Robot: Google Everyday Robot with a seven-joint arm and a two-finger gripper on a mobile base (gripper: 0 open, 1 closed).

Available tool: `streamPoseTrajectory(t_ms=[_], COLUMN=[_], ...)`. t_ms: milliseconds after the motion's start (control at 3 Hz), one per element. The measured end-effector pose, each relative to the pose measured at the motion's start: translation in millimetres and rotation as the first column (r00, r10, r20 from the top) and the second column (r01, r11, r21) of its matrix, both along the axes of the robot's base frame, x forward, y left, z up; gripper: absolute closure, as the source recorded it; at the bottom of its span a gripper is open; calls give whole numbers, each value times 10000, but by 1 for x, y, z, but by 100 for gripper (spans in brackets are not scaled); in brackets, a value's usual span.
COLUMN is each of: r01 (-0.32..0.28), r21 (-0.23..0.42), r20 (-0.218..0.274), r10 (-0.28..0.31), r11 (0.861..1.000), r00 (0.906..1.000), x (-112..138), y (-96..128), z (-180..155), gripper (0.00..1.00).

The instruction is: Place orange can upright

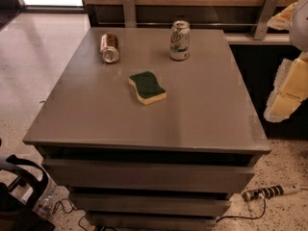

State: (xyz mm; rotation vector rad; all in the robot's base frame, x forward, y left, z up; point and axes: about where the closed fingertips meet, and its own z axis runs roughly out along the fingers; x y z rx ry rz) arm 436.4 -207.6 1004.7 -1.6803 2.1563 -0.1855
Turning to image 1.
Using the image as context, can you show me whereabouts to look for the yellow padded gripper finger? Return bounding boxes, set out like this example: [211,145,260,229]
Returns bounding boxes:
[267,2,297,31]
[264,58,308,123]

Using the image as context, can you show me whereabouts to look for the orange soda can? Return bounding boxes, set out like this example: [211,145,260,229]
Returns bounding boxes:
[100,33,119,64]

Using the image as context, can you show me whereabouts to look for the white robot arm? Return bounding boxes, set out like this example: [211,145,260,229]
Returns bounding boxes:
[264,0,308,123]

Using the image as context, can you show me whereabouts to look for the green white soda can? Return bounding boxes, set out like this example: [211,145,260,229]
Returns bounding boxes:
[169,20,191,61]

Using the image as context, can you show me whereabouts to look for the white power strip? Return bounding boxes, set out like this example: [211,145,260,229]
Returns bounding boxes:
[242,184,300,201]

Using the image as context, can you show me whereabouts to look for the green yellow sponge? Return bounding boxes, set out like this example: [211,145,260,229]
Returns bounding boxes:
[129,71,167,105]

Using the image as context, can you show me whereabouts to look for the grey drawer cabinet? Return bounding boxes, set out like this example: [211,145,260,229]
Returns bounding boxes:
[24,28,270,231]

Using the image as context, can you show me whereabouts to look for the right metal bracket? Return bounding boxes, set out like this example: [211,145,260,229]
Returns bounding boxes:
[251,0,279,40]

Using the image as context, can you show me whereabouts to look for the metal bracket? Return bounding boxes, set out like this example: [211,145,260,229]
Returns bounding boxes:
[251,0,279,40]
[121,0,137,28]

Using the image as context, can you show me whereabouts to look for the black power cable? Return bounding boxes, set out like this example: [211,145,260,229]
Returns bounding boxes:
[215,197,268,224]

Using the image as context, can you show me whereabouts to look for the left metal bracket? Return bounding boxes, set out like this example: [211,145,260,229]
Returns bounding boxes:
[121,0,137,28]

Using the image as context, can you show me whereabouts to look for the thin black cable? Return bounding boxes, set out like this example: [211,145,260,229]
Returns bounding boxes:
[51,197,94,231]

